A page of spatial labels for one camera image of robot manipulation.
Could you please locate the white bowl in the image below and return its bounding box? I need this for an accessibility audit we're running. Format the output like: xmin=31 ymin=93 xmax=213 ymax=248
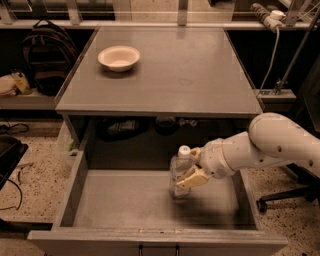
xmin=97 ymin=46 xmax=140 ymax=72

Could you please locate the metal clamp stand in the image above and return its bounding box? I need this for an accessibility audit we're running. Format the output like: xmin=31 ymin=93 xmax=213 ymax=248
xmin=256 ymin=9 xmax=320 ymax=98

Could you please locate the white power strip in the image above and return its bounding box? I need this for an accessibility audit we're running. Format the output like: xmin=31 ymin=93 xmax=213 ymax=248
xmin=250 ymin=3 xmax=285 ymax=32

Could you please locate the black drawer handle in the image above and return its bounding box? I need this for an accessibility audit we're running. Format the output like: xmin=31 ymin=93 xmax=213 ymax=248
xmin=138 ymin=245 xmax=180 ymax=256

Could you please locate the white cap on shelf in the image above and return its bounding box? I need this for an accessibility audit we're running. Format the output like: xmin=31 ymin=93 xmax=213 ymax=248
xmin=0 ymin=75 xmax=17 ymax=96

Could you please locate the black floor cable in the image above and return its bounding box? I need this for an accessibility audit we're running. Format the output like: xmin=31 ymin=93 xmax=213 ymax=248
xmin=0 ymin=173 xmax=24 ymax=212

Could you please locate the clear plastic tea bottle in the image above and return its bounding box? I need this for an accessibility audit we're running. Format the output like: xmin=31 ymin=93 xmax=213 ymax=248
xmin=169 ymin=145 xmax=193 ymax=198

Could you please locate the black office chair base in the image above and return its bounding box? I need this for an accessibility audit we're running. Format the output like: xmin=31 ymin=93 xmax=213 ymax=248
xmin=256 ymin=164 xmax=320 ymax=213

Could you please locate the grey cabinet with top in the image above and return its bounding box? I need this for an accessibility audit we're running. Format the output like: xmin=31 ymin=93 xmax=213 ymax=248
xmin=57 ymin=27 xmax=262 ymax=170

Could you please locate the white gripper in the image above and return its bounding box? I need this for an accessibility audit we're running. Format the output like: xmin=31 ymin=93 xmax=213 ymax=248
xmin=176 ymin=138 xmax=235 ymax=190

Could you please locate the dark backpack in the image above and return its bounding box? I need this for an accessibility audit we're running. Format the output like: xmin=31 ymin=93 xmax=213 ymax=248
xmin=21 ymin=19 xmax=80 ymax=96

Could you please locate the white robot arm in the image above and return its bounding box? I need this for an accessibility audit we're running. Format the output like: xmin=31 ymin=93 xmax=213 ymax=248
xmin=175 ymin=113 xmax=320 ymax=190

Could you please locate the black object at left edge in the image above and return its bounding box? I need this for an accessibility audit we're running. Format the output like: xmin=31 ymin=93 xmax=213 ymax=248
xmin=0 ymin=136 xmax=28 ymax=190

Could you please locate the white power cable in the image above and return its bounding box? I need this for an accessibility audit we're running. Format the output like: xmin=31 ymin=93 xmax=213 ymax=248
xmin=257 ymin=28 xmax=281 ymax=98

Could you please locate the open grey top drawer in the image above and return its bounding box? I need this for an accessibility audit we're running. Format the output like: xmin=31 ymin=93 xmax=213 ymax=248
xmin=28 ymin=151 xmax=287 ymax=256

